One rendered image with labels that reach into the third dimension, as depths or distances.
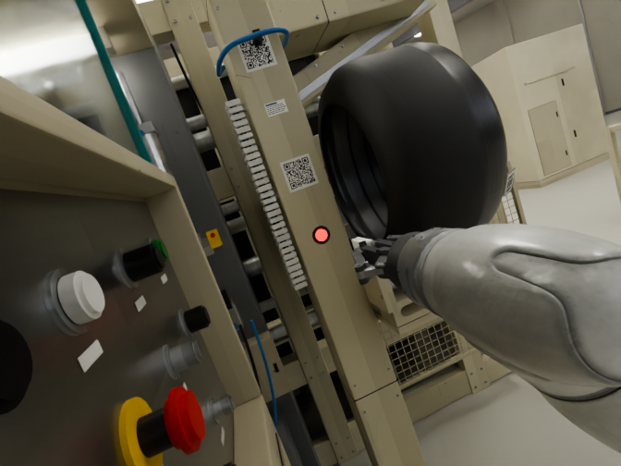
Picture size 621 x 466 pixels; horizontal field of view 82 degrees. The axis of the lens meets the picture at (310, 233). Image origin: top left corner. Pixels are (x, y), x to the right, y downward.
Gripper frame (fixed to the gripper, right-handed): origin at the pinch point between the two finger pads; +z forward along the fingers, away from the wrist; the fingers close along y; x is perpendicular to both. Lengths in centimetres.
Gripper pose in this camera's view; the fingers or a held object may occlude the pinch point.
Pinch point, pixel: (364, 248)
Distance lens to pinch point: 60.6
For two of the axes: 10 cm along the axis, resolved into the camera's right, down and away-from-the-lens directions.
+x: 3.3, 9.3, 1.3
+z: -2.2, -0.6, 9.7
